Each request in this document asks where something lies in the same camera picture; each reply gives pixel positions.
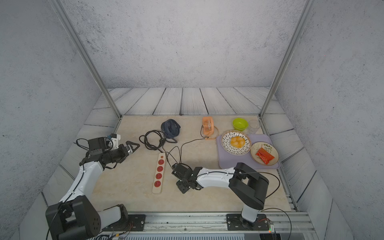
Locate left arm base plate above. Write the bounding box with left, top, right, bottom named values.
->
left=102, top=215, right=146, bottom=232

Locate right metal frame post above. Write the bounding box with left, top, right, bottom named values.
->
left=259, top=0, right=315, bottom=119

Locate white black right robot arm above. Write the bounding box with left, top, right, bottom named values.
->
left=172, top=163, right=269, bottom=225

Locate black orange fan cable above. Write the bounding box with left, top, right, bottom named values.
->
left=179, top=124, right=211, bottom=164

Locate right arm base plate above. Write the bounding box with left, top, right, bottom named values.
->
left=226, top=214, right=271, bottom=232

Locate lavender tray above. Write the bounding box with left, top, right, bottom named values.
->
left=216, top=134, right=281, bottom=170

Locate metal frame post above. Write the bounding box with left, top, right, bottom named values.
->
left=259, top=0, right=315, bottom=119
left=49, top=0, right=122, bottom=120

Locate white red power strip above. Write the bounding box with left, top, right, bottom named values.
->
left=152, top=153, right=166, bottom=194

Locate green plastic bowl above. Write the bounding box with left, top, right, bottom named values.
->
left=233, top=118, right=249, bottom=131

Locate red snack packet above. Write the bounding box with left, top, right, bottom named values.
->
left=256, top=148, right=275, bottom=165

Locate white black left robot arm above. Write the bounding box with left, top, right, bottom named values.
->
left=46, top=135, right=140, bottom=240

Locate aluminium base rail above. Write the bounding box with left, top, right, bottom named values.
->
left=99, top=209, right=318, bottom=240

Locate left metal frame post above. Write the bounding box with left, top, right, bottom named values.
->
left=49, top=0, right=122, bottom=120

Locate knotted bread roll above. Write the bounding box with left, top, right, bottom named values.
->
left=231, top=136, right=246, bottom=149

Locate small beige floral plate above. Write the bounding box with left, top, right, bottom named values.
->
left=251, top=142, right=279, bottom=166

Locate orange desk fan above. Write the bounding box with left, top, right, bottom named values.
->
left=201, top=117, right=220, bottom=140

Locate black power strip cord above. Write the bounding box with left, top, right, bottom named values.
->
left=138, top=129, right=166, bottom=151

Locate black blue fan cable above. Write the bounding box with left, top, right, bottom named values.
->
left=164, top=140, right=182, bottom=170

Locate patterned ceramic plate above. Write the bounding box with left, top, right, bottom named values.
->
left=221, top=130, right=252, bottom=156

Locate clear glass cup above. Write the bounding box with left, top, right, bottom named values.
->
left=248, top=119, right=260, bottom=134

